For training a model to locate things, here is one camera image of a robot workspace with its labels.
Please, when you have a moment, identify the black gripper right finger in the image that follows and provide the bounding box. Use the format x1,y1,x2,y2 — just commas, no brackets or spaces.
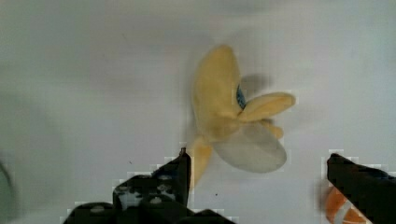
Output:
327,153,395,224

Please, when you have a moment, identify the yellow plush banana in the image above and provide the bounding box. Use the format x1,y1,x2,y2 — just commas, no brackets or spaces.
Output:
187,45,296,188

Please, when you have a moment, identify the orange slice toy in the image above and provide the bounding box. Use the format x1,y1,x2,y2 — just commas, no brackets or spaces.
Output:
325,187,372,224

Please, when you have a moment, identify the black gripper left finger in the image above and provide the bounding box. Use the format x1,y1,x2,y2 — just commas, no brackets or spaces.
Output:
63,148,236,224

